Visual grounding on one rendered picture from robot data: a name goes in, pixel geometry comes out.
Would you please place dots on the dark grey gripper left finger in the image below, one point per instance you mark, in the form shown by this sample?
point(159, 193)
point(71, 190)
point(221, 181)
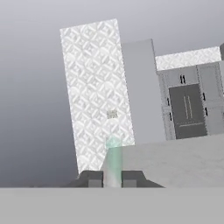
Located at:
point(92, 178)

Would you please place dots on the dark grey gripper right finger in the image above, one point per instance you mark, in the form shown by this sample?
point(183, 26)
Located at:
point(131, 177)

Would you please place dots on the grey cupboard run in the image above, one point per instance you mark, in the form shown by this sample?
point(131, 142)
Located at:
point(214, 96)

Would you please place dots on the dark grey fridge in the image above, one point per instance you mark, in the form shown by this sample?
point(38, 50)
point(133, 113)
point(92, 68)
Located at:
point(188, 112)

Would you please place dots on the pale green translucent straw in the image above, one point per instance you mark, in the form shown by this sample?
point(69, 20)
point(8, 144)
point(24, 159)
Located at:
point(113, 163)

